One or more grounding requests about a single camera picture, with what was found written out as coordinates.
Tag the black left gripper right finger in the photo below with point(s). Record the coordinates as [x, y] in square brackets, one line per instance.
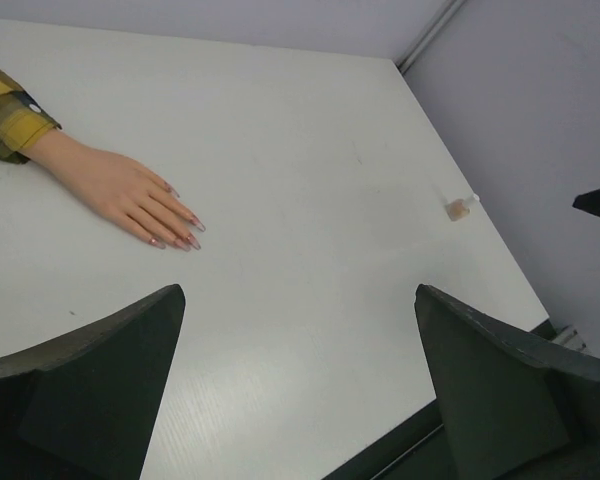
[513, 405]

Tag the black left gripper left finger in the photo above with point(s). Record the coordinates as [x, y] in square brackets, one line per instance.
[83, 405]

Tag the clear nail polish bottle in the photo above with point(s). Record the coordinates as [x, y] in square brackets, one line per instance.
[460, 208]

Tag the mannequin hand with painted nails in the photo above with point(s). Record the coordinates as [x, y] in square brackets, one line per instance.
[118, 189]

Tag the yellow plaid shirt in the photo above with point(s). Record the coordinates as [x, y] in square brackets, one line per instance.
[22, 121]

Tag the aluminium frame post right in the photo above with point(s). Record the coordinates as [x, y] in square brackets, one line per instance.
[443, 16]

